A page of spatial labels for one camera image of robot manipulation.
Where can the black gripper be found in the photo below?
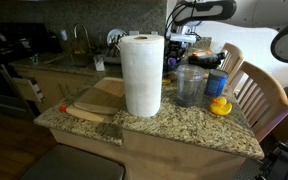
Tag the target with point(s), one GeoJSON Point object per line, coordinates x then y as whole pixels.
{"type": "Point", "coordinates": [174, 49]}

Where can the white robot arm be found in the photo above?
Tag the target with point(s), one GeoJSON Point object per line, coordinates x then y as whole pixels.
{"type": "Point", "coordinates": [271, 14]}

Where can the orange capped pen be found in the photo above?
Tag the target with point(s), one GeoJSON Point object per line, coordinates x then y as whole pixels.
{"type": "Point", "coordinates": [62, 108]}

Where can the black frying pan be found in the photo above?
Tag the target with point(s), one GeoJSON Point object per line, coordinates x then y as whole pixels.
{"type": "Point", "coordinates": [207, 61]}

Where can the white paper towel roll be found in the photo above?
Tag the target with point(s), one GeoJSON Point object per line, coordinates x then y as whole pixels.
{"type": "Point", "coordinates": [142, 65]}

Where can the clear plastic cup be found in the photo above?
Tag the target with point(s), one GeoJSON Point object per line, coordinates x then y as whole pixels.
{"type": "Point", "coordinates": [189, 78]}

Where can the blue tin can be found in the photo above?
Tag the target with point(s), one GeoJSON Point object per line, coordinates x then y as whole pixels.
{"type": "Point", "coordinates": [215, 82]}

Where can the right wooden chair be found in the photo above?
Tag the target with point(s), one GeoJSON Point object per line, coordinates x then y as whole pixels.
{"type": "Point", "coordinates": [232, 61]}

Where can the wooden chair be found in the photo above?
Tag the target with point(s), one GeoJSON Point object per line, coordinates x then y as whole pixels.
{"type": "Point", "coordinates": [232, 61]}
{"type": "Point", "coordinates": [261, 98]}

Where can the white plate in rack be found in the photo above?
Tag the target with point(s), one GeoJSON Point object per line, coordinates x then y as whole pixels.
{"type": "Point", "coordinates": [114, 34]}

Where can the yellow rubber duck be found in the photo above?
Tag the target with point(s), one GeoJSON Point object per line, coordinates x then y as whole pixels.
{"type": "Point", "coordinates": [220, 106]}

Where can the wooden cutting board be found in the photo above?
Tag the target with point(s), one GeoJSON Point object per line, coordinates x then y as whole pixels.
{"type": "Point", "coordinates": [100, 102]}

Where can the left wooden chair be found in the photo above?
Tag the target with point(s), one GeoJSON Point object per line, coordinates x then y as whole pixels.
{"type": "Point", "coordinates": [261, 98]}

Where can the chrome kitchen faucet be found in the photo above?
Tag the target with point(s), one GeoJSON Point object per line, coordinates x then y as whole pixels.
{"type": "Point", "coordinates": [81, 37]}

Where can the open wooden drawer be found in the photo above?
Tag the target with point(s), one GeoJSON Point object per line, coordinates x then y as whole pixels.
{"type": "Point", "coordinates": [29, 90]}

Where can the grey seat cushion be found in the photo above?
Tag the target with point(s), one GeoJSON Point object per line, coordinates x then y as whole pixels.
{"type": "Point", "coordinates": [67, 163]}

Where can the black stove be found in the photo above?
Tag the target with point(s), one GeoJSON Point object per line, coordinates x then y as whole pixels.
{"type": "Point", "coordinates": [18, 41]}

